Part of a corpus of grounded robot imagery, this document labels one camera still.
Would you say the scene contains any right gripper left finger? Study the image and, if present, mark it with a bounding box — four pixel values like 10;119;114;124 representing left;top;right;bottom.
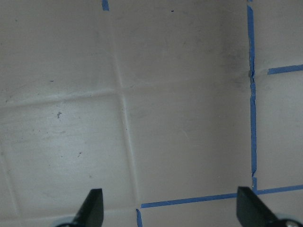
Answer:
57;188;104;227

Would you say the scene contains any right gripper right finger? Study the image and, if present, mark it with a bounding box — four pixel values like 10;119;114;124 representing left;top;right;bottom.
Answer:
236;186;303;227

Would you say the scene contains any brown paper table cover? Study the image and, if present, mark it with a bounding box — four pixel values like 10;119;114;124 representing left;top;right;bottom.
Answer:
0;0;303;227

